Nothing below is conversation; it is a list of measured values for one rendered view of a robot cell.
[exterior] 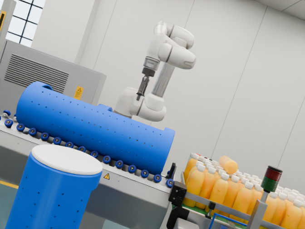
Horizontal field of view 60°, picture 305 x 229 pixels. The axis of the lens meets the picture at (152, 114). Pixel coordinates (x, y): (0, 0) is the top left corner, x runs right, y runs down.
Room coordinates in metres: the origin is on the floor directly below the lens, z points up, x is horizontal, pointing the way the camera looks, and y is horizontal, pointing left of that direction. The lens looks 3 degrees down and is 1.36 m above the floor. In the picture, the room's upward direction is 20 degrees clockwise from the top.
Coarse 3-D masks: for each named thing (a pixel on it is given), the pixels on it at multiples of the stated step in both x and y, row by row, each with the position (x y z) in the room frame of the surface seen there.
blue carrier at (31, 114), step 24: (24, 96) 1.44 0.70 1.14; (48, 96) 1.46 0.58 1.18; (24, 120) 1.46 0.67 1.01; (48, 120) 1.43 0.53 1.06; (72, 120) 1.42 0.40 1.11; (96, 120) 1.42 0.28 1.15; (120, 120) 1.45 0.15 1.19; (96, 144) 1.42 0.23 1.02; (120, 144) 1.40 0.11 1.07; (144, 144) 1.40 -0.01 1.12; (168, 144) 1.41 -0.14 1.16; (144, 168) 1.44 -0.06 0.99
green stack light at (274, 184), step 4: (264, 176) 1.15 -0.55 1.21; (264, 180) 1.13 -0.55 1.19; (268, 180) 1.12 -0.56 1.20; (272, 180) 1.11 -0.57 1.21; (264, 184) 1.13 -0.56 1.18; (268, 184) 1.12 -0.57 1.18; (272, 184) 1.11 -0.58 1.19; (276, 184) 1.12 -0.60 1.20; (264, 188) 1.12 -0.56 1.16; (268, 188) 1.11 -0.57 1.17; (272, 188) 1.11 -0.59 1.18
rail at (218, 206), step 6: (186, 192) 1.31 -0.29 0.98; (192, 198) 1.31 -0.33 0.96; (198, 198) 1.31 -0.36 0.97; (204, 198) 1.31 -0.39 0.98; (216, 204) 1.30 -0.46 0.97; (222, 210) 1.30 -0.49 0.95; (228, 210) 1.30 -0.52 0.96; (234, 210) 1.30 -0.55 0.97; (240, 216) 1.30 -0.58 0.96; (246, 216) 1.29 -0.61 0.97; (264, 222) 1.29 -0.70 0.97; (270, 228) 1.29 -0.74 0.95; (276, 228) 1.29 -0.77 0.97; (282, 228) 1.28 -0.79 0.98
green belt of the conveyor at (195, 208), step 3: (183, 204) 1.35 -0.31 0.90; (174, 207) 1.32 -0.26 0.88; (186, 207) 1.32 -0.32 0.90; (189, 207) 1.34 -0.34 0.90; (192, 207) 1.36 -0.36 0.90; (195, 207) 1.37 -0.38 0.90; (195, 210) 1.32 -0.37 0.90; (198, 210) 1.34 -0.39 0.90; (201, 210) 1.35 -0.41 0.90; (204, 210) 1.37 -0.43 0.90; (201, 213) 1.32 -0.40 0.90; (204, 213) 1.33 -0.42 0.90; (207, 213) 1.35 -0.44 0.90
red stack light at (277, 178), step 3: (267, 168) 1.14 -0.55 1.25; (267, 171) 1.14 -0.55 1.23; (270, 171) 1.13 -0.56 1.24; (273, 171) 1.12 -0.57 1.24; (276, 171) 1.12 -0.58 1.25; (264, 174) 1.16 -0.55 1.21; (267, 174) 1.13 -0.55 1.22; (270, 174) 1.12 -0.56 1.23; (273, 174) 1.12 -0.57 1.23; (276, 174) 1.11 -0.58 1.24; (279, 174) 1.11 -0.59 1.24; (267, 177) 1.13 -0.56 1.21; (270, 177) 1.12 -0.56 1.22; (273, 177) 1.11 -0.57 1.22; (276, 177) 1.11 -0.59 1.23; (279, 177) 1.12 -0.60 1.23; (276, 180) 1.11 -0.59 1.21; (279, 180) 1.12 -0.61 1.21
